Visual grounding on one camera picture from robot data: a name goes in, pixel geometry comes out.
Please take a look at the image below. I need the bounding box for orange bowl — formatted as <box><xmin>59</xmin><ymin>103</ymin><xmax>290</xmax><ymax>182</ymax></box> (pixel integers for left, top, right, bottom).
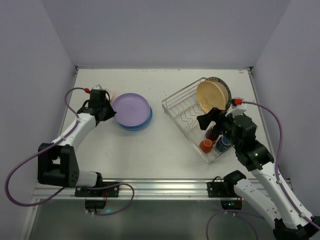
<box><xmin>104</xmin><ymin>88</ymin><xmax>116</xmax><ymax>104</ymax></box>

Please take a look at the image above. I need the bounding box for tan yellow plate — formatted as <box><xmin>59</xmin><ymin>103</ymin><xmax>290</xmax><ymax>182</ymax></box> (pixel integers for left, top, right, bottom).
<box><xmin>196</xmin><ymin>80</ymin><xmax>229</xmax><ymax>113</ymax></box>

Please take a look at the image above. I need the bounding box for lavender plate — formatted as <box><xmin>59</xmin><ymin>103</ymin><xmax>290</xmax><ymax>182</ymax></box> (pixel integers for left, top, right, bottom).
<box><xmin>111</xmin><ymin>93</ymin><xmax>151</xmax><ymax>127</ymax></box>

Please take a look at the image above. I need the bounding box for green rimmed printed plate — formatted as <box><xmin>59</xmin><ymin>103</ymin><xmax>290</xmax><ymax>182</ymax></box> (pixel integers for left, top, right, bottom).
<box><xmin>206</xmin><ymin>76</ymin><xmax>232</xmax><ymax>110</ymax></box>

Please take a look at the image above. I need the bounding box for light blue plate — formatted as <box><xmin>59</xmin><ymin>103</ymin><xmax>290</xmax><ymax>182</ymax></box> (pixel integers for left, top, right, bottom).
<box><xmin>120</xmin><ymin>108</ymin><xmax>153</xmax><ymax>131</ymax></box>

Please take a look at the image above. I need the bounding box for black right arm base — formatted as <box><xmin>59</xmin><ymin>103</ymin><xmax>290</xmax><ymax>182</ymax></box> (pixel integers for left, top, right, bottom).
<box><xmin>206</xmin><ymin>176</ymin><xmax>243</xmax><ymax>210</ymax></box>

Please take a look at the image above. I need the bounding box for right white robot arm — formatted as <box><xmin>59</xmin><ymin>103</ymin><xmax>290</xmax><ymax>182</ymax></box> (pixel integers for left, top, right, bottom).
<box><xmin>197</xmin><ymin>107</ymin><xmax>320</xmax><ymax>240</ymax></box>

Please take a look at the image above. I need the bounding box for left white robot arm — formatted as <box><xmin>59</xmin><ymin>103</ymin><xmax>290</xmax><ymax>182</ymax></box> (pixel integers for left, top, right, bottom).
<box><xmin>37</xmin><ymin>88</ymin><xmax>116</xmax><ymax>188</ymax></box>

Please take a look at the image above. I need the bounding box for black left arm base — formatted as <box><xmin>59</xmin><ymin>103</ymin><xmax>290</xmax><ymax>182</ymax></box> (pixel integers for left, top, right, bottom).
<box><xmin>74</xmin><ymin>181</ymin><xmax>119</xmax><ymax>213</ymax></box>

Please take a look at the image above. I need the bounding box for dark maroon mug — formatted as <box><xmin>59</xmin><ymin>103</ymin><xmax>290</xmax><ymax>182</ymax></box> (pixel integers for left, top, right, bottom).
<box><xmin>205</xmin><ymin>126</ymin><xmax>220</xmax><ymax>141</ymax></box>

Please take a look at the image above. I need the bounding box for dark blue mug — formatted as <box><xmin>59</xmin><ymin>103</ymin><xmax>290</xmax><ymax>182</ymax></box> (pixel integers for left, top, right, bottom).
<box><xmin>215</xmin><ymin>136</ymin><xmax>232</xmax><ymax>153</ymax></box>

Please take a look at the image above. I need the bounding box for orange red mug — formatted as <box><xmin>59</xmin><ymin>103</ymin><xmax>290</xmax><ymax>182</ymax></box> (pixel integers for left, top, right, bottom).
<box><xmin>199</xmin><ymin>139</ymin><xmax>216</xmax><ymax>154</ymax></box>

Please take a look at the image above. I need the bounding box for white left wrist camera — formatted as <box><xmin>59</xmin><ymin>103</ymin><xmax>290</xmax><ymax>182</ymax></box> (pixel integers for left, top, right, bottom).
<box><xmin>92</xmin><ymin>84</ymin><xmax>103</xmax><ymax>90</ymax></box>

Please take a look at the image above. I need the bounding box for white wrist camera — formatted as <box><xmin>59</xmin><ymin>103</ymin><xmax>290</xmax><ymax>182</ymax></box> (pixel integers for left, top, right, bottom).
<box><xmin>92</xmin><ymin>84</ymin><xmax>103</xmax><ymax>90</ymax></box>
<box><xmin>225</xmin><ymin>104</ymin><xmax>247</xmax><ymax>117</ymax></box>

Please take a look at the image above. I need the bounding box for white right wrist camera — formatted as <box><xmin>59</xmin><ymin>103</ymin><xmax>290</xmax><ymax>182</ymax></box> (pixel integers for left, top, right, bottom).
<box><xmin>225</xmin><ymin>104</ymin><xmax>247</xmax><ymax>117</ymax></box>

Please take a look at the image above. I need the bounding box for metal wire dish rack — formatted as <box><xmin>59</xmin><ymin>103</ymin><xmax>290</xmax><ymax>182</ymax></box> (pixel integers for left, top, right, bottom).
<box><xmin>162</xmin><ymin>77</ymin><xmax>223</xmax><ymax>164</ymax></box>

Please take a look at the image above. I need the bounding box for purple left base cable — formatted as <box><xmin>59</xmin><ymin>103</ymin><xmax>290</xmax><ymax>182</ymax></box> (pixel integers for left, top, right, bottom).
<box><xmin>84</xmin><ymin>183</ymin><xmax>136</xmax><ymax>217</ymax></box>

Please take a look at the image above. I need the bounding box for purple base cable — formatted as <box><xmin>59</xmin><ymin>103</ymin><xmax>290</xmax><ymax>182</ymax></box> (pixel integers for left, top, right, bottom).
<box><xmin>206</xmin><ymin>209</ymin><xmax>266</xmax><ymax>240</ymax></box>
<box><xmin>84</xmin><ymin>183</ymin><xmax>136</xmax><ymax>217</ymax></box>

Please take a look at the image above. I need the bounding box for aluminium mounting rail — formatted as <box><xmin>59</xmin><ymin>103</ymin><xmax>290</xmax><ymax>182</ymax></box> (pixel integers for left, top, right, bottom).
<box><xmin>31</xmin><ymin>177</ymin><xmax>276</xmax><ymax>201</ymax></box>

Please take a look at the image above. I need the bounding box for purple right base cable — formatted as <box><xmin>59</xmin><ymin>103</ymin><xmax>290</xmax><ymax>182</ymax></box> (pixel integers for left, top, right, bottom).
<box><xmin>206</xmin><ymin>209</ymin><xmax>266</xmax><ymax>240</ymax></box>

